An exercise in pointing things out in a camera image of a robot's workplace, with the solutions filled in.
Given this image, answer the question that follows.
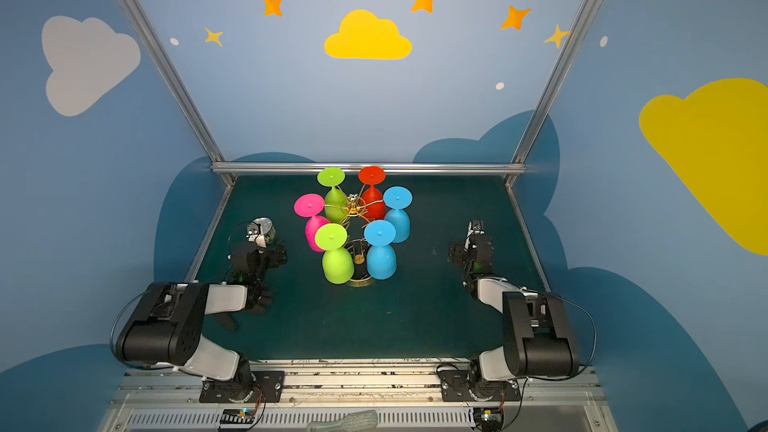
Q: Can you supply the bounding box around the blue wine glass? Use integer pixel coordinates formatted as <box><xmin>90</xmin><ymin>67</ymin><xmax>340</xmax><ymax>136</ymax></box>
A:
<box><xmin>364</xmin><ymin>220</ymin><xmax>397</xmax><ymax>280</ymax></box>
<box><xmin>383</xmin><ymin>186</ymin><xmax>413</xmax><ymax>243</ymax></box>

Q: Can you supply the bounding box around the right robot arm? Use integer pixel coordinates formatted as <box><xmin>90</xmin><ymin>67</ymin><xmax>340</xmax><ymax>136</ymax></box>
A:
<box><xmin>449</xmin><ymin>229</ymin><xmax>580</xmax><ymax>383</ymax></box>

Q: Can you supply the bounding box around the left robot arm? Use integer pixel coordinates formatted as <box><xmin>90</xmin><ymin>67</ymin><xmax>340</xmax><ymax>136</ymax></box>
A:
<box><xmin>110</xmin><ymin>242</ymin><xmax>288</xmax><ymax>403</ymax></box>

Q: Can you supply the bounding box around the pink wine glass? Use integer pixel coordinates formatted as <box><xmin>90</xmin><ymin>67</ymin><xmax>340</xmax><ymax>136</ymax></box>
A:
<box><xmin>294</xmin><ymin>194</ymin><xmax>330</xmax><ymax>252</ymax></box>

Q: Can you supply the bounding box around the front green wine glass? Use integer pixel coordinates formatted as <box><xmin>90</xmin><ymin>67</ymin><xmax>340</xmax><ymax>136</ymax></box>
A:
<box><xmin>315</xmin><ymin>223</ymin><xmax>354</xmax><ymax>285</ymax></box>

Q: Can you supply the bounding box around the green wine glass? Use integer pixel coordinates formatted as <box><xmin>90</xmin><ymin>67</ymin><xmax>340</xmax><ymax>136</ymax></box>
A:
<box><xmin>315</xmin><ymin>223</ymin><xmax>354</xmax><ymax>285</ymax></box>
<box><xmin>317</xmin><ymin>167</ymin><xmax>348</xmax><ymax>223</ymax></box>

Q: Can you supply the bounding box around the back green wine glass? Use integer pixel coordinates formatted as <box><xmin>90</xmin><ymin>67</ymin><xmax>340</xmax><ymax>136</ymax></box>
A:
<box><xmin>317</xmin><ymin>167</ymin><xmax>348</xmax><ymax>223</ymax></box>

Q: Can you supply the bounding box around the red wine glass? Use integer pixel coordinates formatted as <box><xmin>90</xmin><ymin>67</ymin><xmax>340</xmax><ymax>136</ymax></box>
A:
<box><xmin>358</xmin><ymin>166</ymin><xmax>387</xmax><ymax>221</ymax></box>

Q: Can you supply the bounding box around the silver tin can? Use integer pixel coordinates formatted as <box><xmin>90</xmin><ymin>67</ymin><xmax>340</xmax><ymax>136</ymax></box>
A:
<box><xmin>246</xmin><ymin>217</ymin><xmax>276</xmax><ymax>248</ymax></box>

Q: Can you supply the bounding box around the yellow black work glove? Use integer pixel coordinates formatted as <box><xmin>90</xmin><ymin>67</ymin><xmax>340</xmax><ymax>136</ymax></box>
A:
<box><xmin>213</xmin><ymin>290</ymin><xmax>273</xmax><ymax>331</ymax></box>

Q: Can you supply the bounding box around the left circuit board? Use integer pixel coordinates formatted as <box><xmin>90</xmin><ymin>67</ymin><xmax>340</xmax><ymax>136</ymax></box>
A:
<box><xmin>217</xmin><ymin>408</ymin><xmax>257</xmax><ymax>431</ymax></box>

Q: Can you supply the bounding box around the circuit board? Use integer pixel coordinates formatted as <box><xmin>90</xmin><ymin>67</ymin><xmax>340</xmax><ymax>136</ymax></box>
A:
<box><xmin>472</xmin><ymin>408</ymin><xmax>504</xmax><ymax>432</ymax></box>
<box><xmin>217</xmin><ymin>408</ymin><xmax>257</xmax><ymax>431</ymax></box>

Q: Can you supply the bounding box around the right circuit board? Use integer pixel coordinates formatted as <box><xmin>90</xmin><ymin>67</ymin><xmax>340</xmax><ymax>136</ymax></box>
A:
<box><xmin>472</xmin><ymin>408</ymin><xmax>504</xmax><ymax>432</ymax></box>

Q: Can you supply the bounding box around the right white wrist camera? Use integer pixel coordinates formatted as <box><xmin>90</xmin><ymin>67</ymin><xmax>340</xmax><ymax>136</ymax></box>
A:
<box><xmin>467</xmin><ymin>220</ymin><xmax>485</xmax><ymax>236</ymax></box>

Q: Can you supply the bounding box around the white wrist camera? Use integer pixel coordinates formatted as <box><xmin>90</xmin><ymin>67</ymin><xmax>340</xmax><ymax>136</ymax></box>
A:
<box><xmin>467</xmin><ymin>220</ymin><xmax>485</xmax><ymax>236</ymax></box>
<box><xmin>246</xmin><ymin>222</ymin><xmax>272</xmax><ymax>248</ymax></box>

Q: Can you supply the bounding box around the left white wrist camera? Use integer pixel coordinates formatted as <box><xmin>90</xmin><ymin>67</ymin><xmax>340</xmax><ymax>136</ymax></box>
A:
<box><xmin>246</xmin><ymin>222</ymin><xmax>272</xmax><ymax>248</ymax></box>

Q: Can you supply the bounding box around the back frame bar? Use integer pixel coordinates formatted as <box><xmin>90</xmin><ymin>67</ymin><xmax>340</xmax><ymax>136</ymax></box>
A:
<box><xmin>211</xmin><ymin>161</ymin><xmax>527</xmax><ymax>176</ymax></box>

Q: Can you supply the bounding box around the gold wire glass rack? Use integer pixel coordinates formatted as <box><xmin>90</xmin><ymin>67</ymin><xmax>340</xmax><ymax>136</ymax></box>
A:
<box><xmin>324</xmin><ymin>193</ymin><xmax>387</xmax><ymax>288</ymax></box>

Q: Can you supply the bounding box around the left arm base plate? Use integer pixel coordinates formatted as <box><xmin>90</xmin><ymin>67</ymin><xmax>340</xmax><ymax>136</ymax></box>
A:
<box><xmin>199</xmin><ymin>370</ymin><xmax>285</xmax><ymax>404</ymax></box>

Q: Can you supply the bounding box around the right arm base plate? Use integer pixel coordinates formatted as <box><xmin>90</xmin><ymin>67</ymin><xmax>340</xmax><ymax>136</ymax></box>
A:
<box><xmin>436</xmin><ymin>368</ymin><xmax>521</xmax><ymax>402</ymax></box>

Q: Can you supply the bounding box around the aluminium rail base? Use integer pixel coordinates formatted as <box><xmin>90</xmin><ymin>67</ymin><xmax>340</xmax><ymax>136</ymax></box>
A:
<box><xmin>99</xmin><ymin>358</ymin><xmax>618</xmax><ymax>431</ymax></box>

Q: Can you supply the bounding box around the right frame post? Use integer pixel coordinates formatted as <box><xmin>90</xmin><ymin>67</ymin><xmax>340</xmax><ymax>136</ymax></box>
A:
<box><xmin>505</xmin><ymin>0</ymin><xmax>604</xmax><ymax>192</ymax></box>

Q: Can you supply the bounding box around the frame post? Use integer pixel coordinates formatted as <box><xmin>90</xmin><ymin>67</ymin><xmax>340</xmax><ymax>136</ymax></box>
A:
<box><xmin>117</xmin><ymin>0</ymin><xmax>225</xmax><ymax>165</ymax></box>
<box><xmin>505</xmin><ymin>0</ymin><xmax>604</xmax><ymax>192</ymax></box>

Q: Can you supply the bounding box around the left frame post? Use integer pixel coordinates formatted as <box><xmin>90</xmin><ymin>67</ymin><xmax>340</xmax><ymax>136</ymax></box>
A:
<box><xmin>117</xmin><ymin>0</ymin><xmax>225</xmax><ymax>165</ymax></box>

